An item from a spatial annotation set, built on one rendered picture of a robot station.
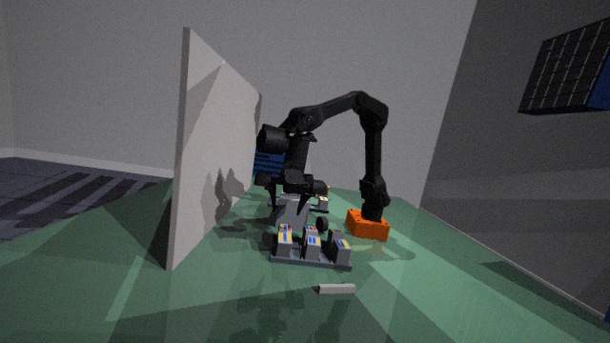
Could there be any black cylinder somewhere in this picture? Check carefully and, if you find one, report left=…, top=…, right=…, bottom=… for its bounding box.
left=315, top=216, right=329, bottom=232

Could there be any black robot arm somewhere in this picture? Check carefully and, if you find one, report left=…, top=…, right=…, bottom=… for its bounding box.
left=256, top=91, right=390, bottom=223

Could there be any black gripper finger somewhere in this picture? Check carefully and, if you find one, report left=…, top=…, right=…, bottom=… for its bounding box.
left=296, top=190, right=315, bottom=215
left=264, top=186, right=276, bottom=212

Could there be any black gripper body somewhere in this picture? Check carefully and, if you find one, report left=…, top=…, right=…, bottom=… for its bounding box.
left=254, top=155, right=328, bottom=195

